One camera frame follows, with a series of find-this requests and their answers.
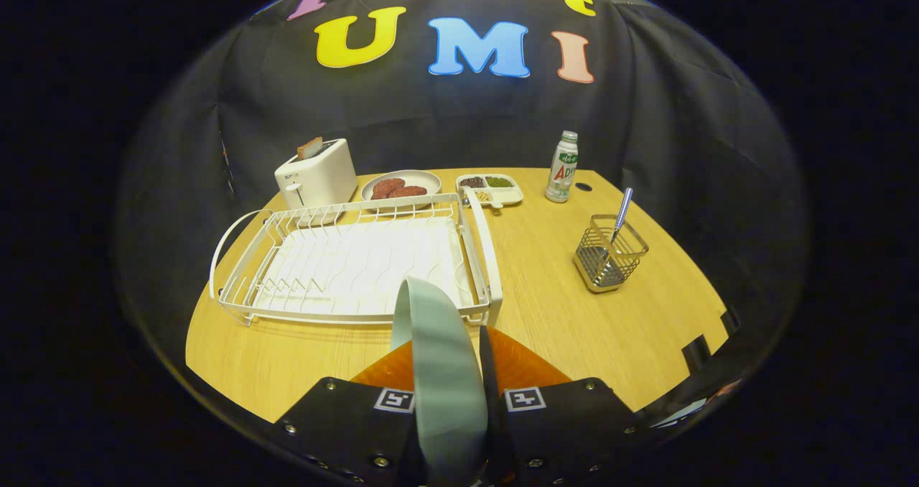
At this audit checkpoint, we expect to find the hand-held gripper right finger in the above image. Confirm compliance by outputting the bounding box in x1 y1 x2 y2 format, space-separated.
477 325 643 486

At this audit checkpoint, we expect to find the blue checkered handle spoon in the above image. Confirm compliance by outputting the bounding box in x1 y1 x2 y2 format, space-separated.
608 187 634 247

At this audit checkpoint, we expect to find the white wire dish rack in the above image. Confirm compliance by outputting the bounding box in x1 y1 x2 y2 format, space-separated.
209 187 503 328

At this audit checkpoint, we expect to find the metal wire basket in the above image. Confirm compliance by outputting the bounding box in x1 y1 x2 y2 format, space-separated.
573 214 650 294

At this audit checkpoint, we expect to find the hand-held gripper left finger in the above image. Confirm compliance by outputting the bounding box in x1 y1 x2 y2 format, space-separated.
269 340 424 487

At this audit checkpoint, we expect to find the white drink bottle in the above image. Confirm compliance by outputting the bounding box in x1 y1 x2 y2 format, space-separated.
545 131 579 203

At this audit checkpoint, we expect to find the light green plate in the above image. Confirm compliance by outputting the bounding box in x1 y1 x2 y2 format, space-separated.
390 276 490 487

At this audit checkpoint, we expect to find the white divided snack tray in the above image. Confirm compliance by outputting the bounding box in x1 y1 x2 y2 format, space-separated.
457 173 524 210

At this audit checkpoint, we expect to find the beige round dish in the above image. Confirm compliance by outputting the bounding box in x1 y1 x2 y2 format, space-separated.
360 170 442 209

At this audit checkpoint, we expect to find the white toaster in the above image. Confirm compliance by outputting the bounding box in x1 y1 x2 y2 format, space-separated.
274 139 358 210

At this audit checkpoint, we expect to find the black backdrop cloth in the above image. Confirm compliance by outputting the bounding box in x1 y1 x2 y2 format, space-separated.
118 0 808 430

